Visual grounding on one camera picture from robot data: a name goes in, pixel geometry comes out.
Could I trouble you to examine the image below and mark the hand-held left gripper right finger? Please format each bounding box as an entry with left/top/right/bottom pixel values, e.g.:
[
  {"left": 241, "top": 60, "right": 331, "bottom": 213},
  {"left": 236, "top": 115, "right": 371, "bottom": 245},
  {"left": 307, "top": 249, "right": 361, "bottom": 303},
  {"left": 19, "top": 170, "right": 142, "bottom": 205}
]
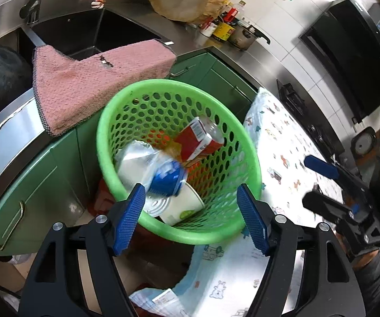
[{"left": 236, "top": 184, "right": 366, "bottom": 317}]

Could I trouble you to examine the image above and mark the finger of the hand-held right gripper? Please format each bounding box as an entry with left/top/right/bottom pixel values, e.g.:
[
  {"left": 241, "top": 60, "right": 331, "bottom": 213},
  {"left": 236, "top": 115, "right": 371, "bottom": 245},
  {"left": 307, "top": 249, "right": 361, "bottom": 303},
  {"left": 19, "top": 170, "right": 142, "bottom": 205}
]
[
  {"left": 302, "top": 190, "right": 359, "bottom": 220},
  {"left": 304, "top": 155, "right": 372, "bottom": 206}
]

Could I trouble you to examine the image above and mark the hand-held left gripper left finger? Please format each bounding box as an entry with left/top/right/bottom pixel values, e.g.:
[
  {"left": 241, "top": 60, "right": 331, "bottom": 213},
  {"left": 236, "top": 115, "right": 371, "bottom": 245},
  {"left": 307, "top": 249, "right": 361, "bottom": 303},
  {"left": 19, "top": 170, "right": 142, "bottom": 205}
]
[{"left": 17, "top": 183, "right": 146, "bottom": 317}]

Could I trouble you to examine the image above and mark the white plastic bag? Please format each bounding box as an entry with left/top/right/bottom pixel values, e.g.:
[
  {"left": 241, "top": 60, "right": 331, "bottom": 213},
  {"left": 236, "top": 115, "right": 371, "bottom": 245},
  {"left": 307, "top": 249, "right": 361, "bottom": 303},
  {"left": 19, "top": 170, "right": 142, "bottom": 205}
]
[{"left": 115, "top": 140, "right": 164, "bottom": 192}]

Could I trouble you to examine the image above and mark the white paper cup green leaf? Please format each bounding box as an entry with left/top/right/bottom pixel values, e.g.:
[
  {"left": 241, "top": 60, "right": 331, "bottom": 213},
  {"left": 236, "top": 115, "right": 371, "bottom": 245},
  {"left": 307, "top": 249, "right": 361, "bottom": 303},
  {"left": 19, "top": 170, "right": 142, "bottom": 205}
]
[{"left": 158, "top": 181, "right": 206, "bottom": 226}]

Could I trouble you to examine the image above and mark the green plastic basket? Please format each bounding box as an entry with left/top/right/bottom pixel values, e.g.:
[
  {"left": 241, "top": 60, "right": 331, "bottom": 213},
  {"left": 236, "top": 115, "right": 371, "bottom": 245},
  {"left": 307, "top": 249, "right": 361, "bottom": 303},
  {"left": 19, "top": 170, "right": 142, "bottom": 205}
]
[{"left": 96, "top": 79, "right": 263, "bottom": 245}]

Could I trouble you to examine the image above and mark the person's right forearm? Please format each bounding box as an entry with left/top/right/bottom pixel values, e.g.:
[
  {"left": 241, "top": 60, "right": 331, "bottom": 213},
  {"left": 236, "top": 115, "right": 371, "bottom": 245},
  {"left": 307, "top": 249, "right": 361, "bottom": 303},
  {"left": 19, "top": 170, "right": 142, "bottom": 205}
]
[{"left": 355, "top": 258, "right": 380, "bottom": 308}]

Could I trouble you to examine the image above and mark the person's right hand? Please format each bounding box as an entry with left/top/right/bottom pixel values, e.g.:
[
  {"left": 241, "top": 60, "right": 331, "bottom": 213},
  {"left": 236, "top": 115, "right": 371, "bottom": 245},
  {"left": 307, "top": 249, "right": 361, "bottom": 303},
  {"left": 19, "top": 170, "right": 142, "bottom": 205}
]
[{"left": 338, "top": 233, "right": 380, "bottom": 269}]

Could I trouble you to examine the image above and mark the printed white tablecloth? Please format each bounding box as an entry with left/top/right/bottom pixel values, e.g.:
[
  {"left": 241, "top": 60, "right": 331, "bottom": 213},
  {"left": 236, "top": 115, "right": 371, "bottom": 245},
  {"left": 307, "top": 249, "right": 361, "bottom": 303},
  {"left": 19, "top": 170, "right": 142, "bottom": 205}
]
[{"left": 129, "top": 87, "right": 355, "bottom": 317}]

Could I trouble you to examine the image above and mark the black rice cooker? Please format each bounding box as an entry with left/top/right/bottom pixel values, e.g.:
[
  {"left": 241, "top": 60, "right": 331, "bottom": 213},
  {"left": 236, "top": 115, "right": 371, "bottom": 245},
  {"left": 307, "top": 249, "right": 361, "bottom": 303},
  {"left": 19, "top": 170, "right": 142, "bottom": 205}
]
[{"left": 351, "top": 127, "right": 377, "bottom": 159}]

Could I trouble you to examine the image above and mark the black gas stove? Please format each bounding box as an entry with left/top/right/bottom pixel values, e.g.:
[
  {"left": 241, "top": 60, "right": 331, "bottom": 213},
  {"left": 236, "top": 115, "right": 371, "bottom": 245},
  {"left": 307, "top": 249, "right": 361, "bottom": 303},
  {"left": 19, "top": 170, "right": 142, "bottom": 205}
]
[{"left": 276, "top": 79, "right": 345, "bottom": 159}]

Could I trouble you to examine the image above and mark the green kitchen cabinet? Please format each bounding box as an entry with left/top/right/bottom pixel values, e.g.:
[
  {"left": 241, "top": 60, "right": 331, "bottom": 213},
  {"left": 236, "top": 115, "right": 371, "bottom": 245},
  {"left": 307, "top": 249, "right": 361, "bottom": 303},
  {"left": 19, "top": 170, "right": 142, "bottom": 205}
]
[{"left": 0, "top": 51, "right": 260, "bottom": 255}]

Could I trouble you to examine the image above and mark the black range hood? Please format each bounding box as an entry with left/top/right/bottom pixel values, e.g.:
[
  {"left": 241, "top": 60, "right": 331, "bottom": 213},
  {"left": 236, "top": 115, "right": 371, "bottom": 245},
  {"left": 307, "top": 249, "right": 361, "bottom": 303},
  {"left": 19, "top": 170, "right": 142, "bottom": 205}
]
[{"left": 299, "top": 0, "right": 380, "bottom": 123}]

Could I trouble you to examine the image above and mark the pink towel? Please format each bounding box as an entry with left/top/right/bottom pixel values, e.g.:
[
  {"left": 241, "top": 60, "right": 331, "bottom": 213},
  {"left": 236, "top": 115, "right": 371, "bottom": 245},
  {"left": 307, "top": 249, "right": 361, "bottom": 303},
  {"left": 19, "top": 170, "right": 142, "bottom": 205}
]
[{"left": 32, "top": 39, "right": 177, "bottom": 137}]

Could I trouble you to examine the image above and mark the steel pressure cooker pot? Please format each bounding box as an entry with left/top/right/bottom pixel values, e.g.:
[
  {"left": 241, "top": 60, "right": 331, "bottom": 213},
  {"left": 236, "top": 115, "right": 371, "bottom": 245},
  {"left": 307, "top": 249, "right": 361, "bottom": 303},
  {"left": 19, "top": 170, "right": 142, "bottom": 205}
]
[{"left": 228, "top": 23, "right": 271, "bottom": 52}]

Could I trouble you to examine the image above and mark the yellow condiment tin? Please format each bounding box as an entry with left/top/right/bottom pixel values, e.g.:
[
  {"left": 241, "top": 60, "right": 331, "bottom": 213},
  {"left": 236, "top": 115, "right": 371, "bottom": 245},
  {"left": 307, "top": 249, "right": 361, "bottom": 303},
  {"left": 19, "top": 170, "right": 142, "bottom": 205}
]
[{"left": 212, "top": 22, "right": 237, "bottom": 43}]

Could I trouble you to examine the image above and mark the white jar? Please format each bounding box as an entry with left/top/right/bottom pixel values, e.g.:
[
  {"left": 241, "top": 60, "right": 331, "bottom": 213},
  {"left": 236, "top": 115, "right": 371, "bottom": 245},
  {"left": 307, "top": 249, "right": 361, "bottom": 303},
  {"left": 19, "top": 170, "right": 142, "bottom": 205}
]
[{"left": 194, "top": 30, "right": 210, "bottom": 48}]

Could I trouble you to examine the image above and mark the clear oil bottle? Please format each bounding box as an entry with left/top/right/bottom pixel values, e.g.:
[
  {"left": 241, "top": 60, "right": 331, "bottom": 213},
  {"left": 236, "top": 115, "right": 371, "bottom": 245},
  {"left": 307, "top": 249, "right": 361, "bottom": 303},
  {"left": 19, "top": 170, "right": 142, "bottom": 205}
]
[{"left": 226, "top": 1, "right": 248, "bottom": 24}]

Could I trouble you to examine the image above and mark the steel sink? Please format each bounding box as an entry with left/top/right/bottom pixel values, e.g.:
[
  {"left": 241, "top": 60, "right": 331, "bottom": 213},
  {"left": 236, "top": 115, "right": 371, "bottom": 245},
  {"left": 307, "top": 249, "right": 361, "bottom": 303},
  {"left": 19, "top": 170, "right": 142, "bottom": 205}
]
[{"left": 18, "top": 7, "right": 164, "bottom": 60}]

